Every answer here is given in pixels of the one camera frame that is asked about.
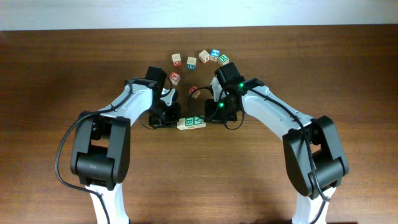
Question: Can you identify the plain face number block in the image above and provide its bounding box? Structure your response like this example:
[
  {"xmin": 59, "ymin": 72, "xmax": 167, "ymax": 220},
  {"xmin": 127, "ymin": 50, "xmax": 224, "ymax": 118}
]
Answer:
[{"xmin": 177, "ymin": 118, "xmax": 186, "ymax": 130}]

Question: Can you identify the green letter B block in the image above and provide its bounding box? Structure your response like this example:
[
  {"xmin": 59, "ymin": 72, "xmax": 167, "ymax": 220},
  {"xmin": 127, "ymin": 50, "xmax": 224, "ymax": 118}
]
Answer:
[{"xmin": 185, "ymin": 117, "xmax": 195, "ymax": 129}]

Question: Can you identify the green letter V block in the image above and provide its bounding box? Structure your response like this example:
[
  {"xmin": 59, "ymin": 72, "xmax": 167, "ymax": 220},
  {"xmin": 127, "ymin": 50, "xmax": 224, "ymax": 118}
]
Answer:
[{"xmin": 194, "ymin": 116, "xmax": 206, "ymax": 128}]

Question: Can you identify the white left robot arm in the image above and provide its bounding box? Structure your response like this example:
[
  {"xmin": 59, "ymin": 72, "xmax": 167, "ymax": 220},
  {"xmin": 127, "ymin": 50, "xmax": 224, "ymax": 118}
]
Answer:
[{"xmin": 70, "ymin": 66, "xmax": 181, "ymax": 223}]

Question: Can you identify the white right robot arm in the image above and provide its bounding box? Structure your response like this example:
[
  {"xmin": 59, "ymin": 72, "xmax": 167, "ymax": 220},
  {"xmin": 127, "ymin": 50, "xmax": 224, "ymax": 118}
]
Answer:
[{"xmin": 205, "ymin": 63, "xmax": 349, "ymax": 223}]

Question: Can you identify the red letter E block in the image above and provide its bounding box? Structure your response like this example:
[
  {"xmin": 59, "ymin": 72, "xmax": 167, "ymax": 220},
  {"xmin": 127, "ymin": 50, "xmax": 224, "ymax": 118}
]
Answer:
[{"xmin": 188, "ymin": 85, "xmax": 201, "ymax": 98}]

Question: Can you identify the red letter A block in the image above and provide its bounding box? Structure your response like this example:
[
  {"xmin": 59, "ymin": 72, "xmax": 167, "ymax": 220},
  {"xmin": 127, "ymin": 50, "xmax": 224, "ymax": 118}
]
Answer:
[{"xmin": 169, "ymin": 72, "xmax": 181, "ymax": 85}]

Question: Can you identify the green letter R block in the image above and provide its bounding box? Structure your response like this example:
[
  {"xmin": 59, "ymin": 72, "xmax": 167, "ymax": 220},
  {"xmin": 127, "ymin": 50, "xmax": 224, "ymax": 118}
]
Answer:
[{"xmin": 218, "ymin": 54, "xmax": 229, "ymax": 66}]

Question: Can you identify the blue number five block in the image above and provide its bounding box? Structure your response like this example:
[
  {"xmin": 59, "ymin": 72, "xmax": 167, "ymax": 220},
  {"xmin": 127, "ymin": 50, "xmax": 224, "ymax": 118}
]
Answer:
[{"xmin": 210, "ymin": 49, "xmax": 221, "ymax": 62}]

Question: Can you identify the plain top wooden block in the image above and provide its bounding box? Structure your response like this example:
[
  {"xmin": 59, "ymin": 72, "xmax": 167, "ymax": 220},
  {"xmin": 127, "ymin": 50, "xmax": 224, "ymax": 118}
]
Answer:
[{"xmin": 198, "ymin": 50, "xmax": 210, "ymax": 64}]

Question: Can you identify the blue letter wooden block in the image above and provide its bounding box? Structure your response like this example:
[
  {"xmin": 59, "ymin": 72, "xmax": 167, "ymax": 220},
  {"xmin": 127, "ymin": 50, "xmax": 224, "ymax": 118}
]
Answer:
[{"xmin": 187, "ymin": 57, "xmax": 197, "ymax": 70}]

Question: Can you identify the red letter C block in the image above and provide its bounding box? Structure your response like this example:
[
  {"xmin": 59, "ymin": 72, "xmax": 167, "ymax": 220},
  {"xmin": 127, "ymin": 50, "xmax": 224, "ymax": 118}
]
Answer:
[{"xmin": 172, "ymin": 54, "xmax": 182, "ymax": 67}]

